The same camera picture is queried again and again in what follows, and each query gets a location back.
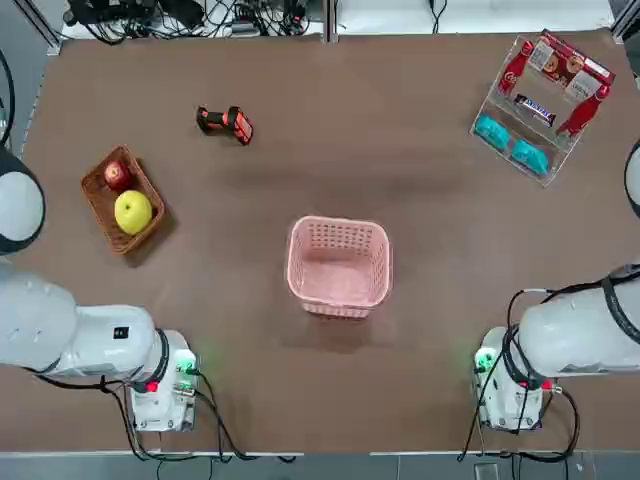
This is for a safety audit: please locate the black base cable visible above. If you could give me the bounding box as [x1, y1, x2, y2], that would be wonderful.
[192, 369, 299, 462]
[457, 387, 581, 464]

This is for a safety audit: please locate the red Coca-Cola bottle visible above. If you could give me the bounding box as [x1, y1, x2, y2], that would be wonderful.
[498, 40, 535, 97]
[554, 84, 612, 137]

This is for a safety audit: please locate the teal snack packet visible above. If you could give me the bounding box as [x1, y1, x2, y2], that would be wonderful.
[509, 138, 551, 176]
[473, 114, 512, 150]

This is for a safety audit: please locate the clear acrylic shelf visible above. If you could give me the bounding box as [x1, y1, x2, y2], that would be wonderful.
[468, 29, 617, 189]

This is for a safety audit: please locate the brown wicker basket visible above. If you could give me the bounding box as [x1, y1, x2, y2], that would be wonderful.
[79, 143, 166, 256]

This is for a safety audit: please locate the orange black barcode scanner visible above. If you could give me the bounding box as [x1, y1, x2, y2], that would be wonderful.
[195, 104, 255, 147]

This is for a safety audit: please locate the black electronic device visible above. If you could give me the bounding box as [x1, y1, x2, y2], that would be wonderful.
[64, 0, 161, 26]

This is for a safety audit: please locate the aluminium frame post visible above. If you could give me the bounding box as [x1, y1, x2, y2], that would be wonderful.
[322, 0, 339, 44]

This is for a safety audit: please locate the red snack box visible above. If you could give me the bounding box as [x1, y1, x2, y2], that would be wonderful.
[529, 29, 617, 99]

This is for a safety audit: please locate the yellow apple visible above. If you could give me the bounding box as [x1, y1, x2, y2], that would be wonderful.
[113, 189, 154, 236]

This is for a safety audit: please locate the red apple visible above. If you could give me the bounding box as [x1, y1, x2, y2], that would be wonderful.
[103, 158, 132, 191]

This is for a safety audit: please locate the Snickers chocolate bar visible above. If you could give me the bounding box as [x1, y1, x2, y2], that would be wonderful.
[513, 93, 557, 126]

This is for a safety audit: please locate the pink plastic basket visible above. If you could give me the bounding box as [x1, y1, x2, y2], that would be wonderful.
[285, 215, 394, 317]

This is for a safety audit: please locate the black right base cable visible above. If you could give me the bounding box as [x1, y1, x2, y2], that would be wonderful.
[457, 387, 581, 464]

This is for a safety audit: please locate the black left base cable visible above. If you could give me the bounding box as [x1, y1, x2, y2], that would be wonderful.
[192, 369, 299, 462]

